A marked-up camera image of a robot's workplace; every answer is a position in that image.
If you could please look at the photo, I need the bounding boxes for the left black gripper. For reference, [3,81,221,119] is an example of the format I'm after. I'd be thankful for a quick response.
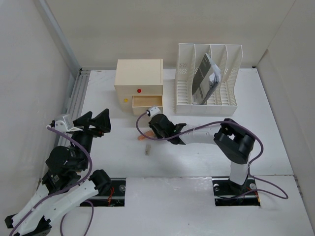
[69,108,111,169]

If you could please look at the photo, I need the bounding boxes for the cream drawer cabinet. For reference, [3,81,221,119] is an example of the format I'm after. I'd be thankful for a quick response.
[114,59,163,116]

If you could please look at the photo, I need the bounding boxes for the grey setup guide booklet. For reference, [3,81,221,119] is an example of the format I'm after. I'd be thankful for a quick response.
[191,53,221,105]

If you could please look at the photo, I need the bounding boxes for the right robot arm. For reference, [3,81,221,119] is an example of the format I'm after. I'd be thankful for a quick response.
[149,114,255,194]

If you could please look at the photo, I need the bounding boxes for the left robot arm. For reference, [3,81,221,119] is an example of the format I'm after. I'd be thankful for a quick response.
[5,109,112,236]

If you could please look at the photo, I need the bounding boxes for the orange translucent case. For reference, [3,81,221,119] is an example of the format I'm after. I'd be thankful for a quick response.
[137,131,154,141]

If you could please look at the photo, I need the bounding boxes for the white plastic strip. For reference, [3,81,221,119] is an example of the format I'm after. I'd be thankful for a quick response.
[145,144,151,156]

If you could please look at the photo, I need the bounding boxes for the white file organizer rack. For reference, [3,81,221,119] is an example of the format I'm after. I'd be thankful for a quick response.
[175,43,243,116]

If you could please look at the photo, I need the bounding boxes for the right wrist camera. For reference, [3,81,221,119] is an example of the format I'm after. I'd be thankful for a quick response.
[146,106,162,118]

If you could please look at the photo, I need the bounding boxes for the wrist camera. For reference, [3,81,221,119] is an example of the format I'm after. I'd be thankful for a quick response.
[146,106,162,118]
[48,114,74,132]

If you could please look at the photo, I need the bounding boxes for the aluminium frame rail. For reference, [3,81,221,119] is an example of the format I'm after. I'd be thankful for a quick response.
[36,0,89,177]

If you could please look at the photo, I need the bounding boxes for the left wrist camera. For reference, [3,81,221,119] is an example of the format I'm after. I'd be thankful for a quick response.
[48,114,74,132]

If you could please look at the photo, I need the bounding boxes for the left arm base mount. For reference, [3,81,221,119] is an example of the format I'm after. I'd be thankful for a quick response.
[88,178,126,207]

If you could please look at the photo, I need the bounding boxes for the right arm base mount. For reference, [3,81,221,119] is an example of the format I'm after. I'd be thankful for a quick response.
[212,177,260,207]

